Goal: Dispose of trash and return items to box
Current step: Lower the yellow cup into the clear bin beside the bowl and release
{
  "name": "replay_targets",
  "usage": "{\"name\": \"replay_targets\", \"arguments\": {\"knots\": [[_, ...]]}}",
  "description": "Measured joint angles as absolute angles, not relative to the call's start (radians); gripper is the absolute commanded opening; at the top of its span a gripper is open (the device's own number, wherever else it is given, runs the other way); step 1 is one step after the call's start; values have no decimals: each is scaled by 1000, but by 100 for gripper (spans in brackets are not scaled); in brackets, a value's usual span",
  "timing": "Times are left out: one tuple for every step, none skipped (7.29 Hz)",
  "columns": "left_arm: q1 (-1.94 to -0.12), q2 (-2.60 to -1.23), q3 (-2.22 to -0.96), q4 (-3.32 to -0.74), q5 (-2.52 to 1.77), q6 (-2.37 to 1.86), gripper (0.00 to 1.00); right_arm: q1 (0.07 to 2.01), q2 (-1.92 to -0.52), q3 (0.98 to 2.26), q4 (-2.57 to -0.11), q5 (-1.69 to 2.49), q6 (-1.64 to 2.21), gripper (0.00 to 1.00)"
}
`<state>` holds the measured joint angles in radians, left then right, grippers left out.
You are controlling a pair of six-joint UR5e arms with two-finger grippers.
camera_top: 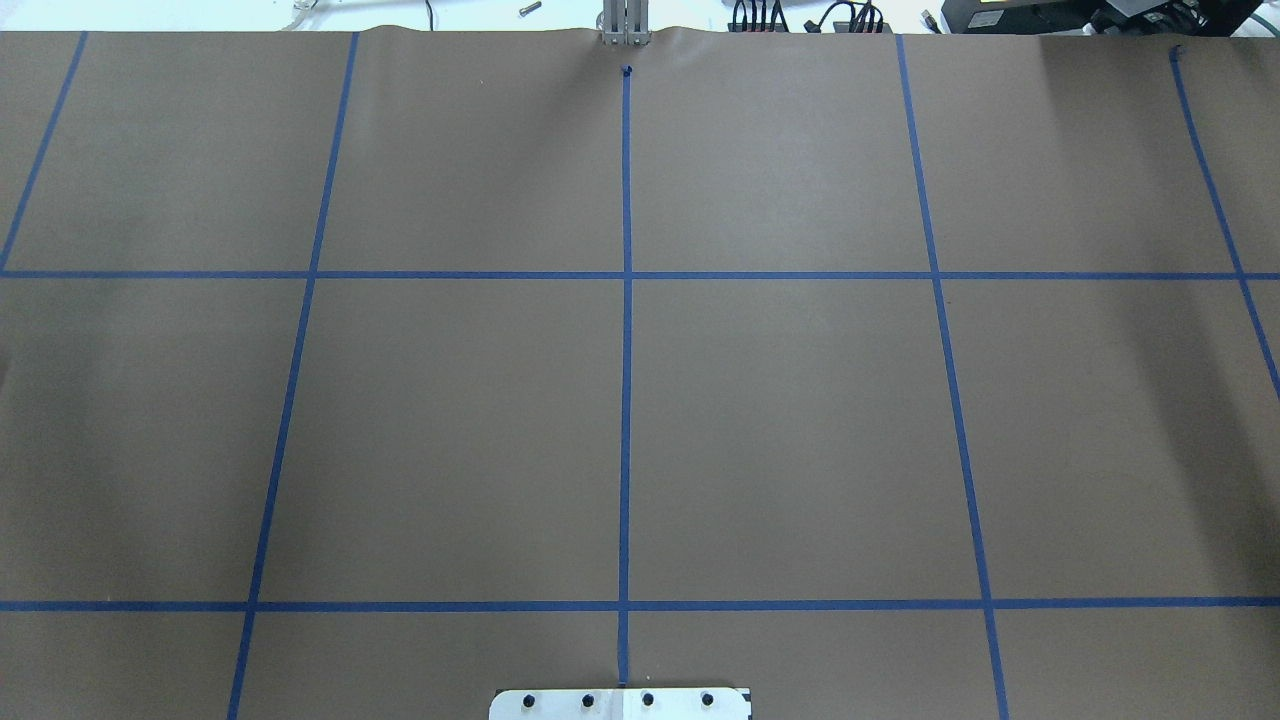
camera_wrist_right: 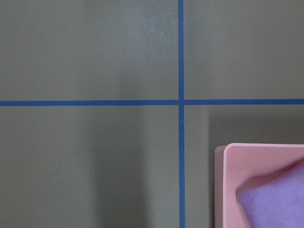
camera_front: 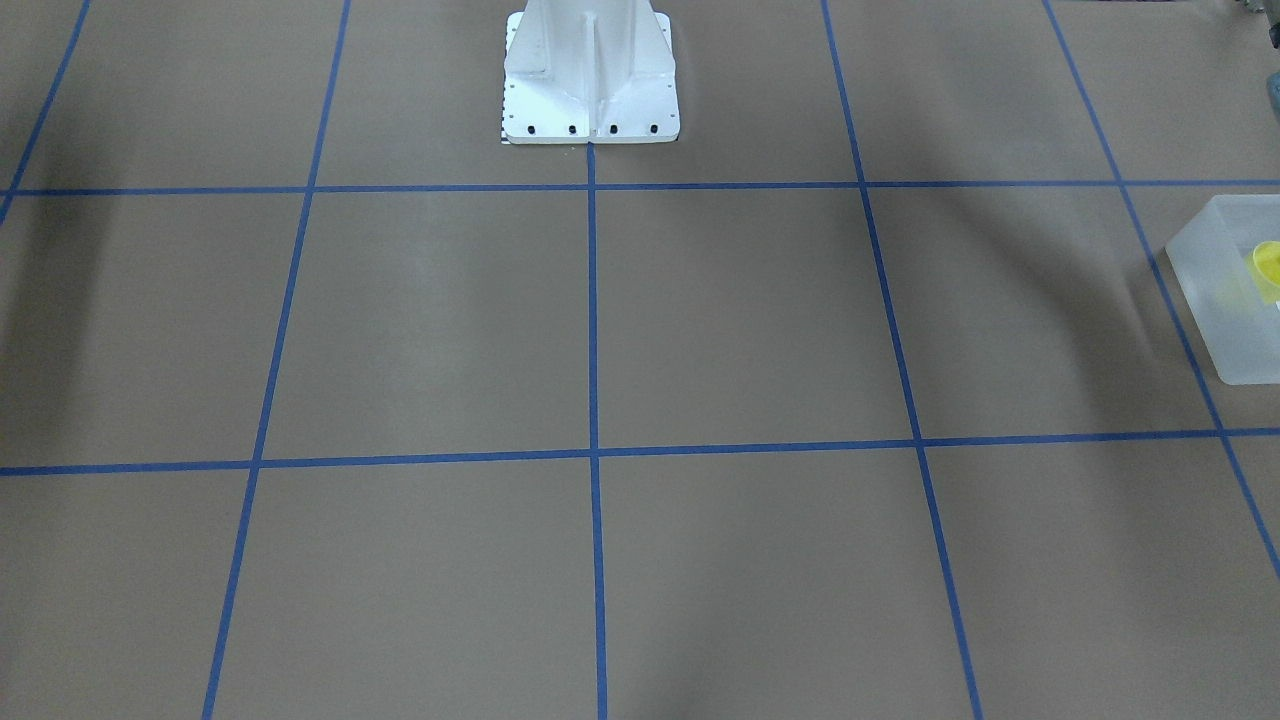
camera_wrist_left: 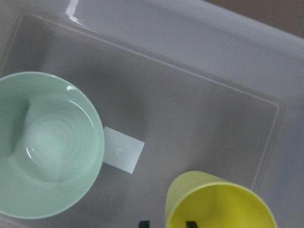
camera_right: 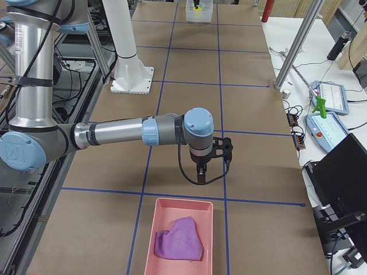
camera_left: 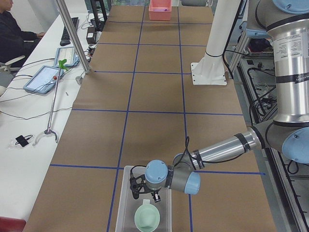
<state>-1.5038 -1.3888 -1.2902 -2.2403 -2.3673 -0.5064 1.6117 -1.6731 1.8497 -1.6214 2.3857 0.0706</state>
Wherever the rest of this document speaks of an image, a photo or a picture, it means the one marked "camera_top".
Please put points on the aluminium frame post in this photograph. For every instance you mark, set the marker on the aluminium frame post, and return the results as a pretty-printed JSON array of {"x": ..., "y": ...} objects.
[{"x": 625, "y": 23}]

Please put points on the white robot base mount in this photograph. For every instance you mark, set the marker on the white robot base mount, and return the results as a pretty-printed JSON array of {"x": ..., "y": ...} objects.
[{"x": 623, "y": 703}]

